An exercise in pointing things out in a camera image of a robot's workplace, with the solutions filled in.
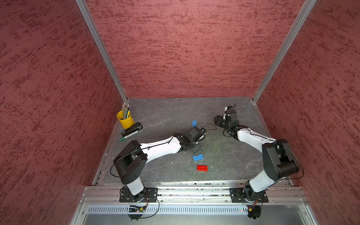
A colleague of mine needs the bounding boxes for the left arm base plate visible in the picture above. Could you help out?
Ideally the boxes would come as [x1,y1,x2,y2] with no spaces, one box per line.
[119,186,158,203]

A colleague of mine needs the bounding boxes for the right black connector mount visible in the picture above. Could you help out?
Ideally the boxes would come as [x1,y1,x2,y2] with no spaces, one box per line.
[247,206,262,220]

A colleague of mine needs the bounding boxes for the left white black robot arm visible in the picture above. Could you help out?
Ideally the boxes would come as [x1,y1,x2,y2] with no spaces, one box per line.
[111,127,207,202]

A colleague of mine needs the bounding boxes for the corner aluminium post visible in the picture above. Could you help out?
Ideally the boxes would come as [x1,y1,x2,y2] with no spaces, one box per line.
[252,0,317,105]
[76,0,128,103]

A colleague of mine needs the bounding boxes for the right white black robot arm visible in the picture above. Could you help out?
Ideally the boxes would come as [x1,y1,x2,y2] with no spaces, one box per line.
[214,106,301,203]

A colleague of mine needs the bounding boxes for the green marker pen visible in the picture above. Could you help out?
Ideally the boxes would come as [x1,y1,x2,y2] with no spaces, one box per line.
[119,130,139,141]

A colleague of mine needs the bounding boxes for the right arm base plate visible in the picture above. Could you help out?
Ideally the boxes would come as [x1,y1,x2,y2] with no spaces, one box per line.
[229,188,269,203]

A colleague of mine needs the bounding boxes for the yellow pencil cup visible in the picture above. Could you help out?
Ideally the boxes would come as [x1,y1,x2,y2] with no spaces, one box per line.
[116,111,135,129]

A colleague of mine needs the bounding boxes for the pencils in cup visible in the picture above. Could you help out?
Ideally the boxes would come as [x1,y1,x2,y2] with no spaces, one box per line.
[122,103,129,119]

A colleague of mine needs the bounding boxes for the right corner aluminium post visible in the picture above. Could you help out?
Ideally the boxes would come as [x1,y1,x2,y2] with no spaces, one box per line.
[252,0,317,105]

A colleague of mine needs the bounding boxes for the left controller board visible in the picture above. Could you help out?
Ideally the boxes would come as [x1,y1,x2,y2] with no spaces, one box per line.
[129,205,147,213]

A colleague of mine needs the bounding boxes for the left corner aluminium post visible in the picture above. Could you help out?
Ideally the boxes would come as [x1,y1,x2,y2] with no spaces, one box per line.
[76,0,128,103]

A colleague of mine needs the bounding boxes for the red lego brick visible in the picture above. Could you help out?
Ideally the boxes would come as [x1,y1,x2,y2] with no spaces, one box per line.
[196,165,208,172]

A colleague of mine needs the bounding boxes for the aluminium front rail frame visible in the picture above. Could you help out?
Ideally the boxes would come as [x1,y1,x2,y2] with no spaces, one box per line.
[71,181,318,225]

